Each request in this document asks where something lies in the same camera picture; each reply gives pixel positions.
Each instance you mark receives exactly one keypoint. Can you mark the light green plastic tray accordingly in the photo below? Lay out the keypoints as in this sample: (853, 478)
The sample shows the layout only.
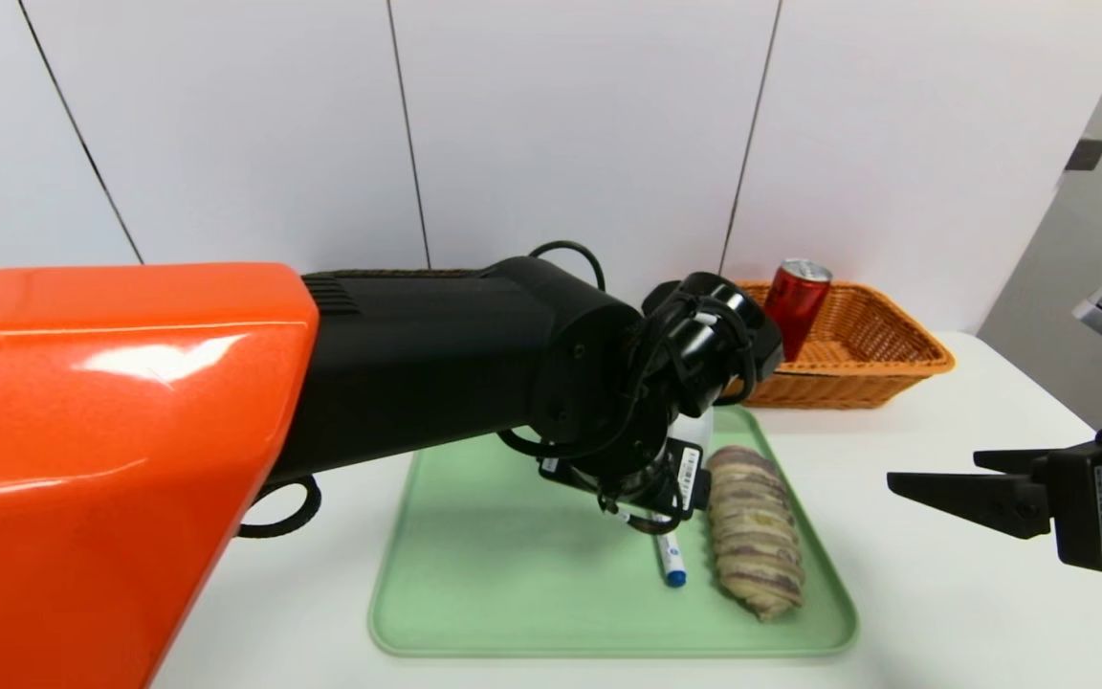
(513, 593)

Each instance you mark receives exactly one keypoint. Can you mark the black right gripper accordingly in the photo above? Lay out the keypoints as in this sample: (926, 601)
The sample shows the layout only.
(1091, 509)

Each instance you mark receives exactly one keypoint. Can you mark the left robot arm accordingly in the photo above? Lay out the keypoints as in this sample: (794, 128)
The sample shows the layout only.
(130, 431)

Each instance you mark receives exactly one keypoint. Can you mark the striped bread loaf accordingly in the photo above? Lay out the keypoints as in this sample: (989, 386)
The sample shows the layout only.
(757, 541)

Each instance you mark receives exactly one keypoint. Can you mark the white marker with blue cap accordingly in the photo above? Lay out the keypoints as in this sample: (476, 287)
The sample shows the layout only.
(672, 565)

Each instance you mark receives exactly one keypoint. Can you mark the orange wicker basket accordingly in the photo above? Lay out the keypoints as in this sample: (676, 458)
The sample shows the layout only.
(848, 383)

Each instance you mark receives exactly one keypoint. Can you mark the black wall bracket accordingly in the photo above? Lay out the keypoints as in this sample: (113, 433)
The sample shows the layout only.
(1085, 155)

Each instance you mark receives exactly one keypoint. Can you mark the red soda can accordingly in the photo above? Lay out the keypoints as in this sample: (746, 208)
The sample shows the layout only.
(797, 306)

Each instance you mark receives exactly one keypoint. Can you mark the white tape roll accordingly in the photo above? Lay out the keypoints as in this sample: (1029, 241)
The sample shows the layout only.
(699, 431)

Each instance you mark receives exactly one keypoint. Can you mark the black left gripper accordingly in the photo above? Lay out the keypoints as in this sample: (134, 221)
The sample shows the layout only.
(688, 476)

